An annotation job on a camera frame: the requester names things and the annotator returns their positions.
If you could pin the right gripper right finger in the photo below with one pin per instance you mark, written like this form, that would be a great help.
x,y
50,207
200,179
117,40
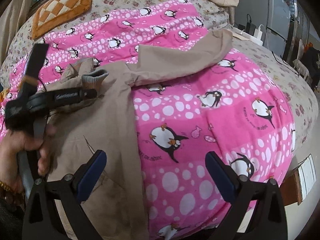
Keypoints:
x,y
257,209

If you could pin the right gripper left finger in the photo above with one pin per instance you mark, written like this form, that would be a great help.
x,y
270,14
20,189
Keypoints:
x,y
41,219

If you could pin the beige jacket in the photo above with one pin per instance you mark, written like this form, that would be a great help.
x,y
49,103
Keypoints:
x,y
116,207

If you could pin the person's left hand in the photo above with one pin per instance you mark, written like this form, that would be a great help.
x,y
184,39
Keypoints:
x,y
15,142

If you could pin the orange checkered pillow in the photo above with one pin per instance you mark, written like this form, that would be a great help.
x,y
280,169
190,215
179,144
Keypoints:
x,y
55,13

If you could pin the floral bed sheet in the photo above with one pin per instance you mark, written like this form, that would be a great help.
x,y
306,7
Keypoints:
x,y
302,99

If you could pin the white power strip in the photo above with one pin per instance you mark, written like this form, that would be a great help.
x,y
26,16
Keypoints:
x,y
244,36

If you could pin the grey cabinet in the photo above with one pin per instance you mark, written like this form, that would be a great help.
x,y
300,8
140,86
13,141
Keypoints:
x,y
273,16

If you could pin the black charger with cable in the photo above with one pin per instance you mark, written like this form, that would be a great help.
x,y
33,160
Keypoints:
x,y
249,28

